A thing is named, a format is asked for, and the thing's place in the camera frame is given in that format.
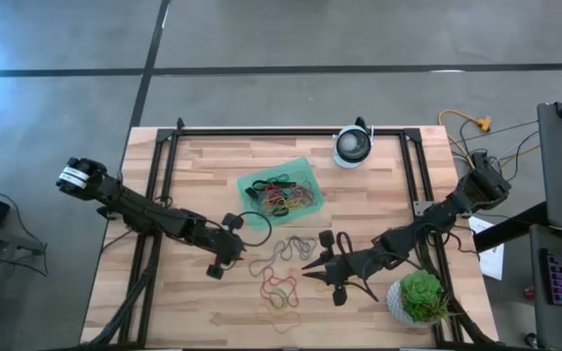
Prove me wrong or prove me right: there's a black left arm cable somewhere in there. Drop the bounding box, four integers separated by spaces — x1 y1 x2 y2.
235 210 273 249

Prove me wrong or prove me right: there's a long yellow rubber band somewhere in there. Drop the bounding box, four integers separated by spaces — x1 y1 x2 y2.
255 305 303 335

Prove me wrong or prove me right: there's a succulent in white pot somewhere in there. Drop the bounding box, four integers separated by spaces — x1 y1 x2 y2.
385 267 462 329

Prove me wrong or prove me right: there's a white dome security camera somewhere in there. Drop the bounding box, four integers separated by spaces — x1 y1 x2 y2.
332 124 376 171

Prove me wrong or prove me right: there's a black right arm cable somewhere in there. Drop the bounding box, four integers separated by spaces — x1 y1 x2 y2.
343 280 381 303

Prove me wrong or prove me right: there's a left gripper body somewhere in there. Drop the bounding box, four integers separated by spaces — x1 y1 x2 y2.
206 213 246 280

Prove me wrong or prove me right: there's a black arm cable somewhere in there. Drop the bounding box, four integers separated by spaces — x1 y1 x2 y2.
235 210 273 249
343 280 381 303

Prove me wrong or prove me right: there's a dark grey rubber band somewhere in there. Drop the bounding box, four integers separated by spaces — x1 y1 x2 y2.
280 235 318 262
261 173 298 189

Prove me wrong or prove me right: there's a yellow extension cord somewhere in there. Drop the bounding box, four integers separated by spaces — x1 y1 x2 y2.
437 109 494 171

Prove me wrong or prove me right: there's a white paper sheet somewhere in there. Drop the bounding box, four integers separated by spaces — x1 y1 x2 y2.
466 215 505 283

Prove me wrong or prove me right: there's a black desk leg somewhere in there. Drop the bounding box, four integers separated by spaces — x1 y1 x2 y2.
472 200 550 254

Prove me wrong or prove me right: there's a translucent green plastic bin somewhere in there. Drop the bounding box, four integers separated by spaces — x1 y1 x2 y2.
235 156 326 231

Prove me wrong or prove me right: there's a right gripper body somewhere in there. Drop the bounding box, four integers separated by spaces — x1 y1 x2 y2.
319 230 382 307

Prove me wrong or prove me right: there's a grey desk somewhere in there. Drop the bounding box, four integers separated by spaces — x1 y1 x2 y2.
529 223 562 351

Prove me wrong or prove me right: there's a wide green rubber band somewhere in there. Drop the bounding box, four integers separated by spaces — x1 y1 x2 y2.
265 288 290 309

